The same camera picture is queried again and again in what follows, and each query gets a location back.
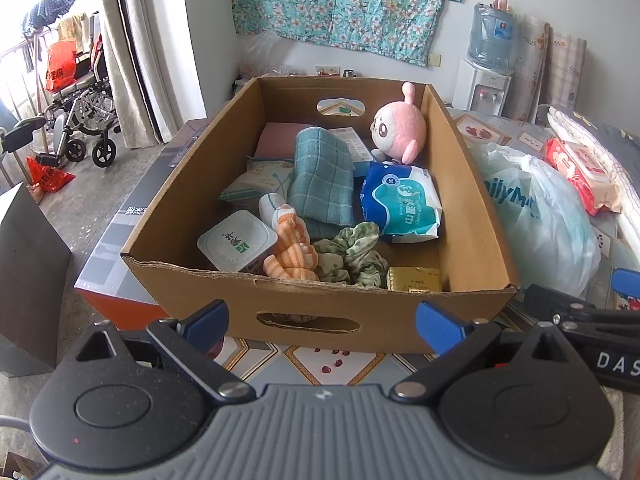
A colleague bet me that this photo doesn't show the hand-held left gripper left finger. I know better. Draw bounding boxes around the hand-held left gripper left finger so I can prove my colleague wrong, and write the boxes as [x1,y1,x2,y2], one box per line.
[65,300,257,406]

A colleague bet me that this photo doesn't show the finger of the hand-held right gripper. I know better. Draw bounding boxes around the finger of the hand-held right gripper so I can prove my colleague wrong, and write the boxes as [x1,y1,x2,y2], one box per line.
[611,267,640,304]
[522,284,640,346]

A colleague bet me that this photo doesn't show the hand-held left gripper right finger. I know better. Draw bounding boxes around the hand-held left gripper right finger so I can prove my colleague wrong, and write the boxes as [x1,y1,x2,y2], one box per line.
[390,301,577,404]

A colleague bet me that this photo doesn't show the gold foil packet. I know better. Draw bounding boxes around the gold foil packet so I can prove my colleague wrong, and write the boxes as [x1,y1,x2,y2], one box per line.
[386,266,444,294]

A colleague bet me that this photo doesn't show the white yogurt cup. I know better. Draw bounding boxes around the white yogurt cup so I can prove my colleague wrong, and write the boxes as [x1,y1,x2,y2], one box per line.
[196,209,279,275]

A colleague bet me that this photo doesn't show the brown cardboard box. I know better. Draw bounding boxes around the brown cardboard box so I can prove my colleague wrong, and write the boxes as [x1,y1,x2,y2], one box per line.
[121,77,522,359]

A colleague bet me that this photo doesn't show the orange striped cloth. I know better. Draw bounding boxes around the orange striped cloth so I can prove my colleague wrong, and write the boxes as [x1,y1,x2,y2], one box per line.
[258,192,321,282]

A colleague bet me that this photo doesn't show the green floral scrunchie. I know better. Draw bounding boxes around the green floral scrunchie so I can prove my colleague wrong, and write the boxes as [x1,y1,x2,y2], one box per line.
[312,221,391,289]

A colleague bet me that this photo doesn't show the blue white tissue packet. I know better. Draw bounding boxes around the blue white tissue packet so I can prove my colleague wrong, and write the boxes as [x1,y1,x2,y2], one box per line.
[360,161,444,245]

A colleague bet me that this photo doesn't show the white cotton swab packet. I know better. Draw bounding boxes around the white cotton swab packet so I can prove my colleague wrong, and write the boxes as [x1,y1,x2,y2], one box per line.
[218,155,296,204]

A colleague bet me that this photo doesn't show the teal checked towel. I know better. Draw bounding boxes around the teal checked towel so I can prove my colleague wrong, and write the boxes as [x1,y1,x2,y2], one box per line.
[287,127,357,226]

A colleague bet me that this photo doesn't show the pink mesh sponge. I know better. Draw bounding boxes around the pink mesh sponge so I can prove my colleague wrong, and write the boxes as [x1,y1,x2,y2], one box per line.
[255,122,321,159]

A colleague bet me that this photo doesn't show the blue white carton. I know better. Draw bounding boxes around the blue white carton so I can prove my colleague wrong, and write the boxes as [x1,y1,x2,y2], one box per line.
[325,127,379,179]

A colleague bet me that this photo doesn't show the pink plush toy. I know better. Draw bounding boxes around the pink plush toy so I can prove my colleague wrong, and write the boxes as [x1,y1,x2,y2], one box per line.
[369,81,430,165]

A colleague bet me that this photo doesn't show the white checked bed sheet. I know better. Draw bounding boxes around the white checked bed sheet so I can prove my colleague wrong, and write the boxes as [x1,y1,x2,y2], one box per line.
[547,105,640,242]

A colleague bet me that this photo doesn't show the white plastic bag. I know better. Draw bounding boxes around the white plastic bag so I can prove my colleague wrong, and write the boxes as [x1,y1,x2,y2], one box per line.
[470,142,602,302]

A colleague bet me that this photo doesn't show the red white wipes packet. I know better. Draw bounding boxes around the red white wipes packet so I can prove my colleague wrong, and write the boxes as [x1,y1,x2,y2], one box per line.
[544,137,622,217]

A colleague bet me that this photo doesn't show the grey orange carton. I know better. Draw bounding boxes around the grey orange carton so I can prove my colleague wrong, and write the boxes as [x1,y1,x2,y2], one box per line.
[74,119,212,322]

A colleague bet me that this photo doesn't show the grey blanket yellow print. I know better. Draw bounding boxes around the grey blanket yellow print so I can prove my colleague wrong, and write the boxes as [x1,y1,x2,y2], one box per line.
[582,121,640,162]

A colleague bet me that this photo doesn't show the dark grey board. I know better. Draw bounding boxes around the dark grey board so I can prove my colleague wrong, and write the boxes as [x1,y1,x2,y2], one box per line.
[0,182,74,376]

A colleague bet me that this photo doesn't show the orange plastic bag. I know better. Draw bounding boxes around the orange plastic bag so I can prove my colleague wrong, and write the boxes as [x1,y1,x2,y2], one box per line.
[26,155,76,195]
[46,40,77,92]

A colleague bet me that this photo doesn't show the checked plastic roll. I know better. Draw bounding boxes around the checked plastic roll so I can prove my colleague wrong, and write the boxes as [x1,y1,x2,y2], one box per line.
[542,32,587,112]

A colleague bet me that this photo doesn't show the floral plastic roll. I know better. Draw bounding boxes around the floral plastic roll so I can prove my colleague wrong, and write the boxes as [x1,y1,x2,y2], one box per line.
[512,12,551,124]

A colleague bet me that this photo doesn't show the white water dispenser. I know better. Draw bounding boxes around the white water dispenser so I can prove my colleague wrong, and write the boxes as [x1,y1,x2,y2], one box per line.
[452,57,514,119]

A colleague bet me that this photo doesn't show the wheelchair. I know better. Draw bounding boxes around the wheelchair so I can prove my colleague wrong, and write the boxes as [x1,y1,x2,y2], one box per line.
[35,10,124,169]

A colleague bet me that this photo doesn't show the black padded armrest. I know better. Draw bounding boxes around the black padded armrest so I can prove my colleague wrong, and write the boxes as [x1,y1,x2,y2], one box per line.
[0,116,47,155]

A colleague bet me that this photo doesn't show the clear plastic bag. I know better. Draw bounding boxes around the clear plastic bag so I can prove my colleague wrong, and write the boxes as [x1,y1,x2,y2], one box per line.
[240,30,302,81]

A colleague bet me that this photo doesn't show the grey curtain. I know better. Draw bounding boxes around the grey curtain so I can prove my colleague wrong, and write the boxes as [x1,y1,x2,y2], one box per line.
[95,0,209,149]

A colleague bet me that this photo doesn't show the metal balcony railing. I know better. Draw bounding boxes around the metal balcony railing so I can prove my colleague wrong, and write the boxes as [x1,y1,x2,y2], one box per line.
[0,25,52,127]

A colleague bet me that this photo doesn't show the beige hanging garment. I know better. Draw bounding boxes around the beige hanging garment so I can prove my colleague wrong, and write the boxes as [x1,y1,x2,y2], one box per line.
[57,12,89,44]

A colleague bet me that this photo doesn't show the blue checked hanging garment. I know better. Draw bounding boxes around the blue checked hanging garment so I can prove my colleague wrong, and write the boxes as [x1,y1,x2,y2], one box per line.
[22,0,76,31]

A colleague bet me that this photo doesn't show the teal floral wall cloth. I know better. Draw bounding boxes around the teal floral wall cloth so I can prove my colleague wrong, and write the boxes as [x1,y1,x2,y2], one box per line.
[231,0,464,67]

